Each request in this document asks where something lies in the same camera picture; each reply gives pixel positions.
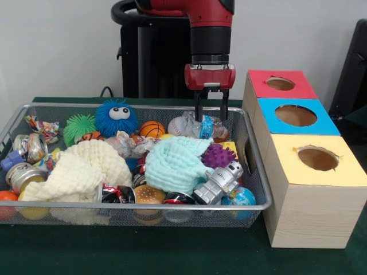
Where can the small white baseball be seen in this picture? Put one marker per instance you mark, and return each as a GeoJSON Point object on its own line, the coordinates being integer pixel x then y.
{"type": "Point", "coordinates": [175, 126]}

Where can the purple spiky ball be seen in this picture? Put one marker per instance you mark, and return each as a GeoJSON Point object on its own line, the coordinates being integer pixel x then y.
{"type": "Point", "coordinates": [218, 156]}

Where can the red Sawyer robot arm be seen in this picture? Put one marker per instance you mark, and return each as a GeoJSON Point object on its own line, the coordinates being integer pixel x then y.
{"type": "Point", "coordinates": [210, 28]}

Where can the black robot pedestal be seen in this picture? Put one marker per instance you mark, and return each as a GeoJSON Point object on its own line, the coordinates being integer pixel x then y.
{"type": "Point", "coordinates": [160, 63]}

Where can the dark green table cloth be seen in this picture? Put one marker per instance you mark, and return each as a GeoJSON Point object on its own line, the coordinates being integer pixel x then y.
{"type": "Point", "coordinates": [172, 252]}

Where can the blue globe ball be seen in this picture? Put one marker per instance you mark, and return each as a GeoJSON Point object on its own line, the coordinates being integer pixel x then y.
{"type": "Point", "coordinates": [239, 200]}

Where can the silver toy robot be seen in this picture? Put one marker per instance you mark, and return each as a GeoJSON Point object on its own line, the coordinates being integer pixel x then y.
{"type": "Point", "coordinates": [219, 180]}

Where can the black office chair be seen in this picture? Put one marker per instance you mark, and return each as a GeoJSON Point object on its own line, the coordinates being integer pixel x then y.
{"type": "Point", "coordinates": [355, 71]}

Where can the green spiky rubber ball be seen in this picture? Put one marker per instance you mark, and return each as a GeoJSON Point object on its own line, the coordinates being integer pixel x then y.
{"type": "Point", "coordinates": [78, 127]}

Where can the small orange basketball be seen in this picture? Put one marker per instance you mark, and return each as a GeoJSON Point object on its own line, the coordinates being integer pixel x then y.
{"type": "Point", "coordinates": [152, 129]}

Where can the mint green waffle cloth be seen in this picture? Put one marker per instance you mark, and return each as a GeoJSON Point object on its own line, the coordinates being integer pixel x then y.
{"type": "Point", "coordinates": [172, 163]}

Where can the small brown football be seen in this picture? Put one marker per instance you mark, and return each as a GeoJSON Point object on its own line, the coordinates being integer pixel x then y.
{"type": "Point", "coordinates": [222, 137]}

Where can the crushed clear plastic bottle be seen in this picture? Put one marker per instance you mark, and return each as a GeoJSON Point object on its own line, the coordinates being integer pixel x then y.
{"type": "Point", "coordinates": [206, 129]}

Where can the blue fuzzy googly-eye ball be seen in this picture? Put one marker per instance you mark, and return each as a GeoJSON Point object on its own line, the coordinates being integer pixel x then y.
{"type": "Point", "coordinates": [114, 126]}

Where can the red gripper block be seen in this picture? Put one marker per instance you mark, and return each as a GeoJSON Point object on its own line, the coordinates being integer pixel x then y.
{"type": "Point", "coordinates": [209, 76]}

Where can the cream waffle cloth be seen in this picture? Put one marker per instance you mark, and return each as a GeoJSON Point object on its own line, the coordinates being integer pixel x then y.
{"type": "Point", "coordinates": [83, 169]}

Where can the wooden box three holes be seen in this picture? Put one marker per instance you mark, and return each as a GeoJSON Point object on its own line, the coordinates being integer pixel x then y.
{"type": "Point", "coordinates": [309, 217]}

